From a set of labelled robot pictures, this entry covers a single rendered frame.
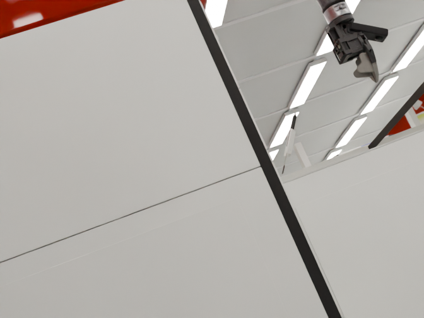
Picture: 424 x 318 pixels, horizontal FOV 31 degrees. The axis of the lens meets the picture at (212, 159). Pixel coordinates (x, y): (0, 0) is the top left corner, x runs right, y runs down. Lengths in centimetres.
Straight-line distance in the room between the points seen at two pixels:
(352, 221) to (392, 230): 8
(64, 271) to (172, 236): 19
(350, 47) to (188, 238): 107
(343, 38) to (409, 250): 83
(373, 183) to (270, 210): 34
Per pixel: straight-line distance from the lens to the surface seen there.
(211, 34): 149
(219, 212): 136
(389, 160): 169
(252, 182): 139
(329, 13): 232
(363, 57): 228
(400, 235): 165
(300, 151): 233
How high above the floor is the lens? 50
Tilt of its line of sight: 15 degrees up
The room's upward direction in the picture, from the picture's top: 23 degrees counter-clockwise
